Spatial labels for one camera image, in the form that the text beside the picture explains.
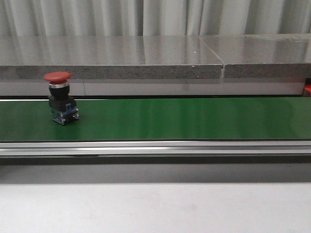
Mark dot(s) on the white cabinet panel under counter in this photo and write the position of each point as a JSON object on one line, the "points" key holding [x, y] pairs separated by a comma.
{"points": [[183, 87]]}

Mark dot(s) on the grey stone counter slab left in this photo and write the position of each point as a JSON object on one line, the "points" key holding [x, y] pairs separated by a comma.
{"points": [[108, 57]]}

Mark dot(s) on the green conveyor belt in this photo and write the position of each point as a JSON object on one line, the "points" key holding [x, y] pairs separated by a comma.
{"points": [[161, 119]]}

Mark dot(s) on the red plastic tray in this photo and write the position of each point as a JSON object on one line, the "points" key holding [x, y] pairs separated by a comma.
{"points": [[307, 90]]}

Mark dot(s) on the white pleated curtain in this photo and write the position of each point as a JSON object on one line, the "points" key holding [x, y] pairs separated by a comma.
{"points": [[153, 17]]}

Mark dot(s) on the aluminium conveyor side rail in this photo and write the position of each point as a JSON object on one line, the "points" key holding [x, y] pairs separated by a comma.
{"points": [[179, 148]]}

